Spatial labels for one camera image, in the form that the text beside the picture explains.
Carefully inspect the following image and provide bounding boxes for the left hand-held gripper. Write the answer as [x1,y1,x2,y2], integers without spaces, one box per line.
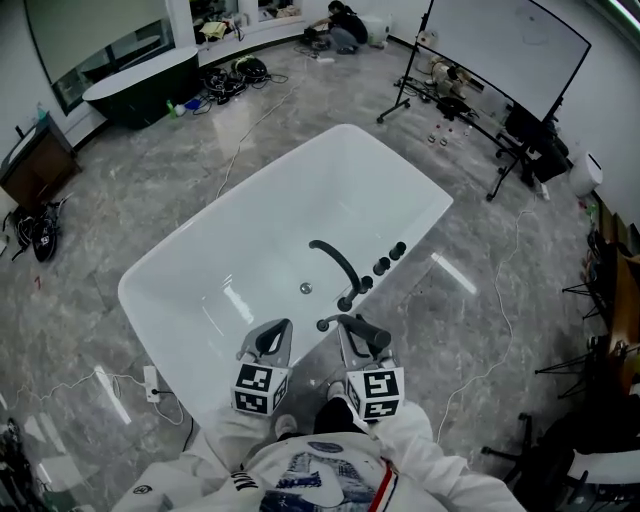
[230,318,295,417]

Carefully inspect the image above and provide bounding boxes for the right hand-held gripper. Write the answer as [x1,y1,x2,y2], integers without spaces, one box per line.
[337,322,406,424]

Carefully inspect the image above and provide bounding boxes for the black handheld shower head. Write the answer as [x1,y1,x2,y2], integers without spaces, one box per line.
[327,313,393,350]

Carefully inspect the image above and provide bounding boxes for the person's right forearm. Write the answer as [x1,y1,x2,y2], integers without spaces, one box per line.
[369,399,471,481]

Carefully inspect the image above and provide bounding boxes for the person's left forearm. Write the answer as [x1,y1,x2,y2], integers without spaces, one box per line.
[192,405,281,476]

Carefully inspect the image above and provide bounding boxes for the white bathtub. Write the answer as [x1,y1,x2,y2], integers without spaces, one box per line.
[118,123,455,427]

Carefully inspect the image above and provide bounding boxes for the dark green bathtub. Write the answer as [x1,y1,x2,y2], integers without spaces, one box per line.
[82,46,200,131]

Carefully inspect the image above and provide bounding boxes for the black curved faucet spout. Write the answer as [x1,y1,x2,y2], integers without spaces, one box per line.
[308,239,362,312]

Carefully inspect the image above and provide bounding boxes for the person's black trousers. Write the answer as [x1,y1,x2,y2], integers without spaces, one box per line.
[312,397,374,441]

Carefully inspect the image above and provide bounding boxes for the person's left white shoe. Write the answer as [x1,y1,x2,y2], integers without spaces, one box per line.
[274,413,300,442]

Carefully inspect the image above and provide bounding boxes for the white power strip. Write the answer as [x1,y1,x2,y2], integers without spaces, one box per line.
[142,365,163,404]

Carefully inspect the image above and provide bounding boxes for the person's white printed jacket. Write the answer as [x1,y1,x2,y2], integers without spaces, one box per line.
[112,432,526,512]

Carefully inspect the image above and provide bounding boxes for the black swivel chair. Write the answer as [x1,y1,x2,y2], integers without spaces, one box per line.
[482,413,640,512]

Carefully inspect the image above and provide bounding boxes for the black backpack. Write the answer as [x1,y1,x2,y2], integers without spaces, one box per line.
[10,199,64,264]

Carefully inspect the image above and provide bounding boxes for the black office chair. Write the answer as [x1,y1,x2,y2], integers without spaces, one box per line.
[502,104,571,186]

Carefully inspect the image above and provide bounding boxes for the white cylindrical appliance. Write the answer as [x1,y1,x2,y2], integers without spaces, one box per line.
[569,151,604,198]

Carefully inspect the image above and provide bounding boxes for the brown wooden vanity cabinet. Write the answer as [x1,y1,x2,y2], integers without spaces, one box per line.
[0,112,84,211]

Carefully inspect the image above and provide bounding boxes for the white ceramic fixture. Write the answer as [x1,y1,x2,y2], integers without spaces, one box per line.
[360,13,392,49]

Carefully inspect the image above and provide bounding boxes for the whiteboard on rolling stand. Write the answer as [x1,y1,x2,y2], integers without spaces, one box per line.
[377,0,593,202]

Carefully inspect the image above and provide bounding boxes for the white power strip cable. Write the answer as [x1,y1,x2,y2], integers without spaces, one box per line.
[0,367,186,427]

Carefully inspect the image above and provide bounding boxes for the long white floor cable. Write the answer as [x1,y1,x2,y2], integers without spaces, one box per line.
[434,209,539,446]

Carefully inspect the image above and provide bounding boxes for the pile of black cables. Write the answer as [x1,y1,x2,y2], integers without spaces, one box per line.
[201,55,290,105]

